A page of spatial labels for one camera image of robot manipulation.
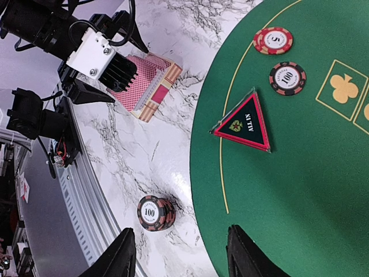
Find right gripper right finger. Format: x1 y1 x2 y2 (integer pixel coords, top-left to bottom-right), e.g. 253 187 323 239
226 224 288 277

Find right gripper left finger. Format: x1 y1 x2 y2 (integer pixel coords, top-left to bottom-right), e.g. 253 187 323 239
79 228 136 277

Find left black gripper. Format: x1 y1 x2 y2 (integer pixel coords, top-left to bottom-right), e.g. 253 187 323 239
58 11 149 104

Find red playing card deck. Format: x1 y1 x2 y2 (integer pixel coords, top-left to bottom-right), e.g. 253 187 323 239
106 53 171 112

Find dark brown poker chip stack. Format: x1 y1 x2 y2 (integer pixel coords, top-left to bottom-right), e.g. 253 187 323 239
137 195 176 231

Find black triangular all-in button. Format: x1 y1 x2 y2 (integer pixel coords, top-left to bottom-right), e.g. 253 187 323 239
209 87 272 153

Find red chips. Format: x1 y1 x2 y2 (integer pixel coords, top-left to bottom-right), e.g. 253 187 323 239
253 27 293 55

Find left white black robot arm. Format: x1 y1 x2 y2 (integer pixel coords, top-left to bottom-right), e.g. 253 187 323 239
1 1 148 140

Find playing card box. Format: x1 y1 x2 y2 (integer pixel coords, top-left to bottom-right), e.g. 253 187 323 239
131 59 182 122

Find round green poker mat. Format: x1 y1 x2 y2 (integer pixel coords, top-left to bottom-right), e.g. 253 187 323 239
190 1 368 276

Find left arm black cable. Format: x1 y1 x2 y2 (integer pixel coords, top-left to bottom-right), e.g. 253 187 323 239
14 0 137 53

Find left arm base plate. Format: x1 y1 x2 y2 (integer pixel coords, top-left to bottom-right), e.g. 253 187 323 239
47 96 81 168

